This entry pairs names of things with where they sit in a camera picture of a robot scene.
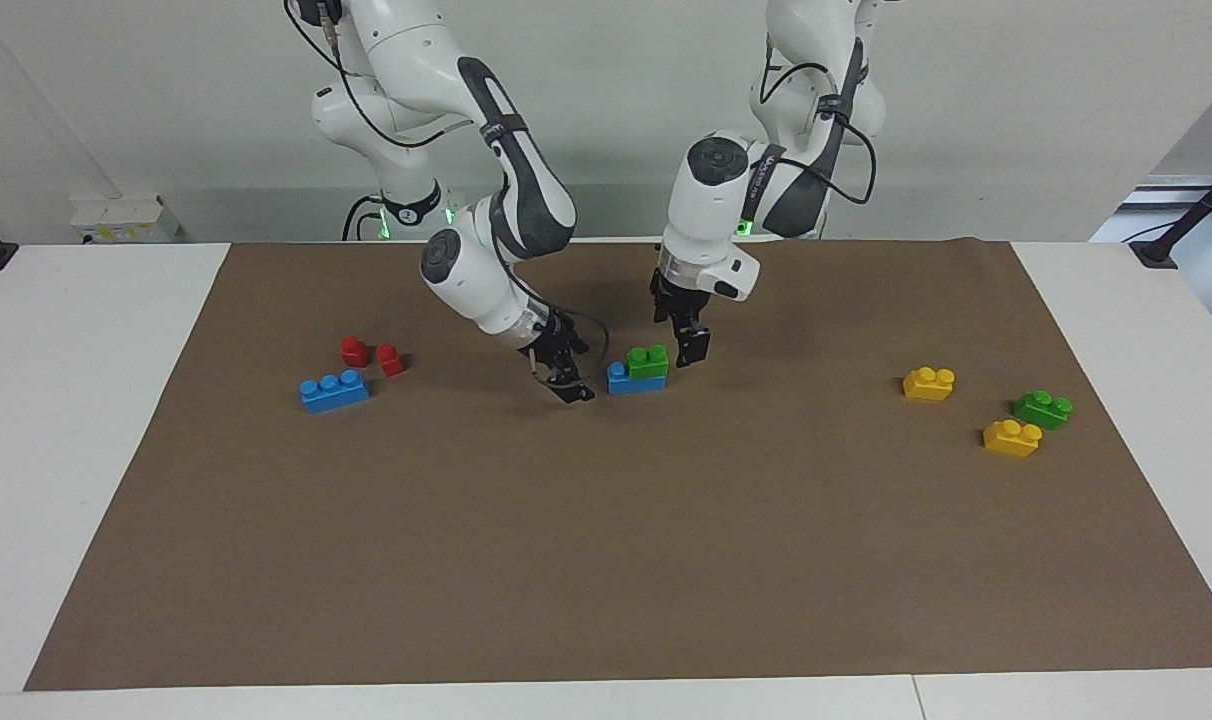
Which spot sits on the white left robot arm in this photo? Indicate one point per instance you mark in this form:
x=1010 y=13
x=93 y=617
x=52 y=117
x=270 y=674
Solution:
x=706 y=210

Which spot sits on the red one-stud toy block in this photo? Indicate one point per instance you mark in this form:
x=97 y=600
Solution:
x=390 y=361
x=354 y=352

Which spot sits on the brown paper table mat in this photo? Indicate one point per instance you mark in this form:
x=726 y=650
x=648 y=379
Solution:
x=606 y=520

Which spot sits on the green two-stud toy block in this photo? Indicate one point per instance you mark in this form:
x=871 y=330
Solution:
x=649 y=363
x=1043 y=410

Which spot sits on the black angled stand pole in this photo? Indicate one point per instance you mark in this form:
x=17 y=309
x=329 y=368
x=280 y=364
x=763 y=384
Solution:
x=1191 y=215

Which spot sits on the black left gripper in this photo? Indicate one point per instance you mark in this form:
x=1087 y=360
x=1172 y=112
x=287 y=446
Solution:
x=680 y=300

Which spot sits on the yellow two-stud toy block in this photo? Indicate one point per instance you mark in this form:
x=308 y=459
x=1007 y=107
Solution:
x=929 y=384
x=1012 y=438

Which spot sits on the blue three-stud toy block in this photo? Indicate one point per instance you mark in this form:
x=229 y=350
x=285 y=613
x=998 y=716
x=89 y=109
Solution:
x=631 y=384
x=334 y=392

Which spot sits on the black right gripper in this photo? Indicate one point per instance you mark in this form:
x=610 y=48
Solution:
x=554 y=338

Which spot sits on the white power strip box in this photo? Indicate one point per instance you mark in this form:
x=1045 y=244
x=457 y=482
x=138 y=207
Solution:
x=124 y=220

